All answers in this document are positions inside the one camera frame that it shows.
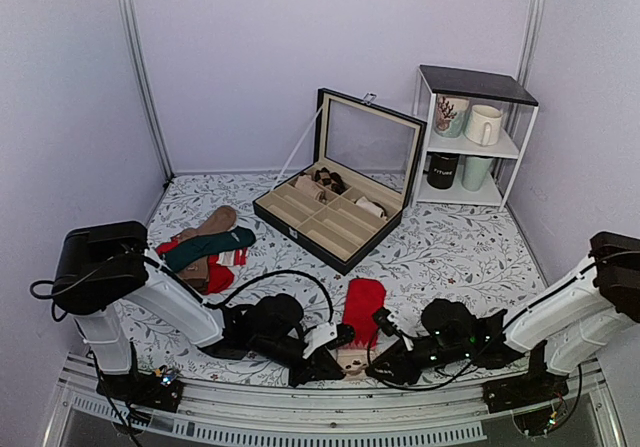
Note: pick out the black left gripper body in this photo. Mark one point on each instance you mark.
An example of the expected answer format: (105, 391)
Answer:
(265, 349)

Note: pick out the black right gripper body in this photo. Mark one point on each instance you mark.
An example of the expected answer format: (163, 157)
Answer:
(457, 352)

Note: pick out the red and beige sock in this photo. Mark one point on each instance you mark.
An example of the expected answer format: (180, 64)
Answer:
(363, 299)

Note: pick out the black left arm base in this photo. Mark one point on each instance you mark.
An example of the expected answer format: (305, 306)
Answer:
(160, 389)

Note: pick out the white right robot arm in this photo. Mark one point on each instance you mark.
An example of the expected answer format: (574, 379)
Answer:
(574, 317)

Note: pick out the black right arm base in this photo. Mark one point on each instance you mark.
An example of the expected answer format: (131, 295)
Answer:
(535, 386)

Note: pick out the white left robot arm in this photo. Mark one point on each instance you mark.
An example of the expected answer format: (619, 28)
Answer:
(102, 265)

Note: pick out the red sock in pile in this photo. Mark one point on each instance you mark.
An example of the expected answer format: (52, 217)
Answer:
(220, 277)

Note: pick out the red white striped sock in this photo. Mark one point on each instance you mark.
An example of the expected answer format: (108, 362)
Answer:
(233, 258)

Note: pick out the dark green sock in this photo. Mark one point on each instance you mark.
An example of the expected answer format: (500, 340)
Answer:
(189, 251)

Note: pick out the cream rolled sock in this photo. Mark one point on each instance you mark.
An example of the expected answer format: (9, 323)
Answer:
(374, 208)

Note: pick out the beige rolled sock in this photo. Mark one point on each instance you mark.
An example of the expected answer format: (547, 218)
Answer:
(306, 185)

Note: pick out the dark brown rolled sock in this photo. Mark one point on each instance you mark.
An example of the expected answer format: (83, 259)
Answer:
(329, 180)

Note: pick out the pale green cup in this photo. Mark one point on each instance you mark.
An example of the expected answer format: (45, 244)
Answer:
(476, 169)

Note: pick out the black mug with text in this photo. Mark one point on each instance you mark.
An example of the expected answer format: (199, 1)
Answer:
(442, 169)

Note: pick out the black compartment storage box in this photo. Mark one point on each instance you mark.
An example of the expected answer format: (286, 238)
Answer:
(376, 151)

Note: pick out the cream ribbed mug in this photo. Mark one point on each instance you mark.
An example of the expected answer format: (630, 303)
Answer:
(484, 125)

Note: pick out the white two-tier shelf rack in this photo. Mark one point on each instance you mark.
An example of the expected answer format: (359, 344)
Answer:
(503, 92)

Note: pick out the coral pattern mug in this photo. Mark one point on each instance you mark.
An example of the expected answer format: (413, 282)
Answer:
(451, 115)

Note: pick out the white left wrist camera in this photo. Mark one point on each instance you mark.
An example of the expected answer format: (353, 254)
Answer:
(329, 335)

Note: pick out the slotted aluminium front rail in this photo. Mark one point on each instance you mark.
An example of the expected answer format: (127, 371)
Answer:
(226, 414)

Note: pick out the right aluminium frame post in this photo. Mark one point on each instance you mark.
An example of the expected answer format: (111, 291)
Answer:
(532, 28)

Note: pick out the aluminium frame post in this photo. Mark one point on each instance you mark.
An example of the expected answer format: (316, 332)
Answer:
(532, 28)
(133, 39)

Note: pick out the left aluminium frame post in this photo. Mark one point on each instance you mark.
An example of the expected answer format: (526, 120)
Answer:
(133, 39)

